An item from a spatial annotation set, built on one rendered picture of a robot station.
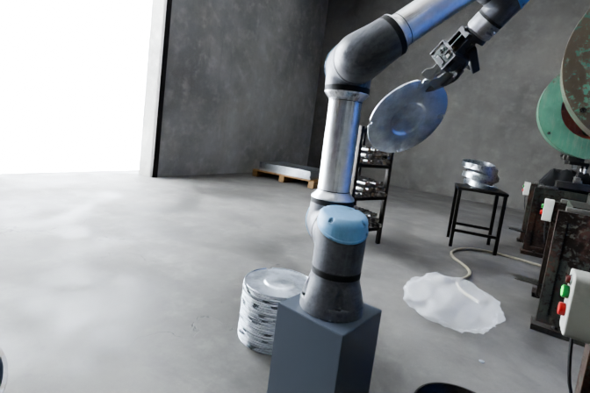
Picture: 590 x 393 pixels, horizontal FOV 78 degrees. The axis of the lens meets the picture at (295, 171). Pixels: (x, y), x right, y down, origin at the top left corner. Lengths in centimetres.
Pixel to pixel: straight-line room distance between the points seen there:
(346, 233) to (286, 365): 34
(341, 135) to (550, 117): 300
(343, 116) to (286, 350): 57
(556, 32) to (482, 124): 178
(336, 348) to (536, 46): 706
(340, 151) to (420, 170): 661
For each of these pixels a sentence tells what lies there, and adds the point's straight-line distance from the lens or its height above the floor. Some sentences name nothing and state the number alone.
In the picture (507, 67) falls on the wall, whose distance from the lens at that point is 751.
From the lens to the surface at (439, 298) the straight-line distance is 197.
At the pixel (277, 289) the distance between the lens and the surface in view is 150.
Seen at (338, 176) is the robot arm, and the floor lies 75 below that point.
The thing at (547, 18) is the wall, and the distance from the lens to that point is 770.
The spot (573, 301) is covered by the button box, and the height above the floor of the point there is 57.
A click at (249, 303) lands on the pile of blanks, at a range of 152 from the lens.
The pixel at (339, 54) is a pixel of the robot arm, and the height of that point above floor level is 103.
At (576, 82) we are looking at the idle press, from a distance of 210.
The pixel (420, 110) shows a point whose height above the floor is 97.
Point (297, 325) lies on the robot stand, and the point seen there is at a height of 42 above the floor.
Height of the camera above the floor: 85
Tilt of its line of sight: 6 degrees down
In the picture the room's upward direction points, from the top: 7 degrees clockwise
